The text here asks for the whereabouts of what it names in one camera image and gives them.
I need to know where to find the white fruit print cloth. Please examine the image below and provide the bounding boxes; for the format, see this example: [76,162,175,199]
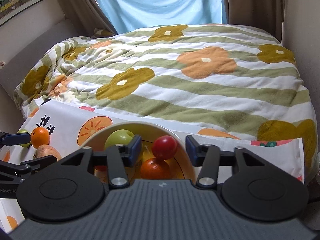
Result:
[0,99,306,234]

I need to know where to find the yellowish brown apple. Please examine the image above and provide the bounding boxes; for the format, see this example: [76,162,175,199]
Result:
[35,145,62,161]

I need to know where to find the red tomato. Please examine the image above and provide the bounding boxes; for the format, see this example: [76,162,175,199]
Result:
[151,135,178,160]
[95,165,107,172]

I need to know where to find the cream fruit bowl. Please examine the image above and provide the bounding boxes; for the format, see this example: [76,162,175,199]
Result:
[80,122,196,183]

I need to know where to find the brown right curtain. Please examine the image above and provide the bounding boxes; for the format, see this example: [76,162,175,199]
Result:
[222,0,285,41]

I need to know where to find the brown curtain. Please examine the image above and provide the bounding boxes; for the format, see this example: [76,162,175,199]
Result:
[58,0,117,36]
[222,0,285,41]

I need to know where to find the floral striped duvet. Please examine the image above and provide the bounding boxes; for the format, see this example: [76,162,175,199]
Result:
[13,24,318,171]

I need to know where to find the light blue window cloth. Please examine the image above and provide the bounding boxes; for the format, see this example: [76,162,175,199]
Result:
[97,0,227,34]

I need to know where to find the grey headboard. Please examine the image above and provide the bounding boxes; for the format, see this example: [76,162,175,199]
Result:
[0,18,78,98]

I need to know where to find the small yellow-green apple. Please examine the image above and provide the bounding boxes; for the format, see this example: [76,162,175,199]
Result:
[17,129,31,148]

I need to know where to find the green apple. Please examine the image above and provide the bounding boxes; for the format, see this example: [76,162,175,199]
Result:
[104,129,135,149]

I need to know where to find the brown left curtain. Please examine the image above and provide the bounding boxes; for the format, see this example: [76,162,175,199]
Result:
[58,0,117,36]

